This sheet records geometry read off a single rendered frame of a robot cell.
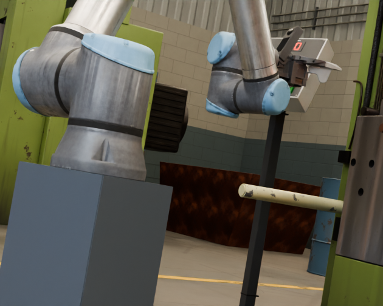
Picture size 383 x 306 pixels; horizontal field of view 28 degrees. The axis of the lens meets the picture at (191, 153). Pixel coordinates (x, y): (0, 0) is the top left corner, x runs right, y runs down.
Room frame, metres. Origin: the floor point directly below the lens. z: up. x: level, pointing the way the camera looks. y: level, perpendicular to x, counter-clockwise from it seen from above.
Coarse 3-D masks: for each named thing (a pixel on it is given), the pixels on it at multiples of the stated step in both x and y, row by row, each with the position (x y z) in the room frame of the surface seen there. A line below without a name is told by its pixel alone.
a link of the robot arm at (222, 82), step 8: (216, 72) 1.98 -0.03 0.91; (224, 72) 1.97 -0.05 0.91; (232, 72) 1.97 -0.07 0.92; (240, 72) 1.98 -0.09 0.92; (216, 80) 1.98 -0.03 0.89; (224, 80) 1.97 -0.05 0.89; (232, 80) 1.96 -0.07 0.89; (216, 88) 1.97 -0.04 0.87; (224, 88) 1.96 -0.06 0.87; (232, 88) 1.94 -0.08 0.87; (208, 96) 2.00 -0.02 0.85; (216, 96) 1.97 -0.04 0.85; (224, 96) 1.95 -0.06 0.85; (232, 96) 1.93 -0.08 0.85; (208, 104) 1.99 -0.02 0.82; (216, 104) 1.97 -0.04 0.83; (224, 104) 1.96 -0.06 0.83; (232, 104) 1.94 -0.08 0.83; (216, 112) 1.97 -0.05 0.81; (224, 112) 1.97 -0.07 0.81; (232, 112) 1.98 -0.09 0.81; (240, 112) 1.96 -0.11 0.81
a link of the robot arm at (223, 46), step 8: (224, 32) 1.98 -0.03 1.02; (216, 40) 1.99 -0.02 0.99; (224, 40) 1.96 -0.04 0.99; (232, 40) 1.96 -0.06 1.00; (208, 48) 2.02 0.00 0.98; (216, 48) 1.98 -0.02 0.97; (224, 48) 1.95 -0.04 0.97; (232, 48) 1.96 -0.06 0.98; (208, 56) 2.01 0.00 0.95; (216, 56) 1.96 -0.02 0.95; (224, 56) 1.96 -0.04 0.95; (232, 56) 1.97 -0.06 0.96; (216, 64) 1.98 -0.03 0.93; (224, 64) 1.97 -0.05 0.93; (232, 64) 1.97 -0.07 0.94; (240, 64) 1.98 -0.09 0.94
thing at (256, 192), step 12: (240, 192) 2.49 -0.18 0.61; (252, 192) 2.48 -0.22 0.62; (264, 192) 2.51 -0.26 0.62; (276, 192) 2.53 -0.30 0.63; (288, 192) 2.56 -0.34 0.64; (288, 204) 2.57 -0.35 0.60; (300, 204) 2.58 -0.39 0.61; (312, 204) 2.60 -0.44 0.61; (324, 204) 2.62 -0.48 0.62; (336, 204) 2.64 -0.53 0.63
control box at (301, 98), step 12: (276, 48) 2.76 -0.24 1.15; (300, 48) 2.70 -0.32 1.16; (312, 48) 2.67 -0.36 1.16; (324, 48) 2.66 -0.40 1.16; (324, 60) 2.67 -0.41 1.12; (312, 84) 2.63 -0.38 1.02; (300, 96) 2.57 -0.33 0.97; (312, 96) 2.64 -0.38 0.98; (288, 108) 2.64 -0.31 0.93; (300, 108) 2.60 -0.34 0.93
